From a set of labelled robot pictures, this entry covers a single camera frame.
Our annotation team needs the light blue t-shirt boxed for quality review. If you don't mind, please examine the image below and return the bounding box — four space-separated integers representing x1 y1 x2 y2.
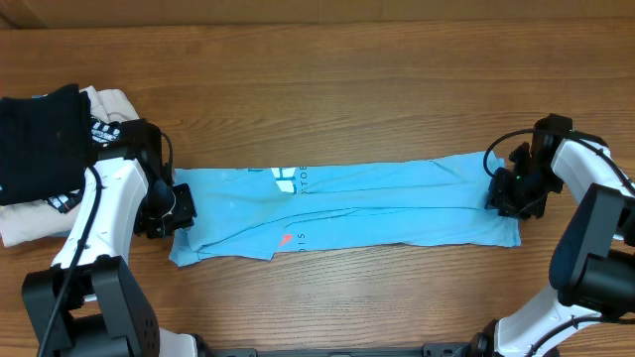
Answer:
170 152 521 267

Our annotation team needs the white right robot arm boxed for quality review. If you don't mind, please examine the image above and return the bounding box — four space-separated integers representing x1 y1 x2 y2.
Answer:
457 128 634 356

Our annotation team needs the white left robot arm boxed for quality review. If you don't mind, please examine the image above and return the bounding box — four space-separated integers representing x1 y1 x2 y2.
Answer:
22 119 208 357

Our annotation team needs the black white patterned garment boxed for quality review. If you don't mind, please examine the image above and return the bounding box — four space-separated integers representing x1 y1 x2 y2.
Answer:
46 115 120 214

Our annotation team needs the black folded garment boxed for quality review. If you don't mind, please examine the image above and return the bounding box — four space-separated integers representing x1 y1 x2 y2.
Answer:
1 83 92 205

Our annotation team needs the beige folded garment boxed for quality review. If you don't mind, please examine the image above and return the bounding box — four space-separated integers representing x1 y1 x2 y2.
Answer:
1 86 139 247

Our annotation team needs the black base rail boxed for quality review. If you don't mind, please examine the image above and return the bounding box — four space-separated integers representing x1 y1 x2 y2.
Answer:
197 342 487 357

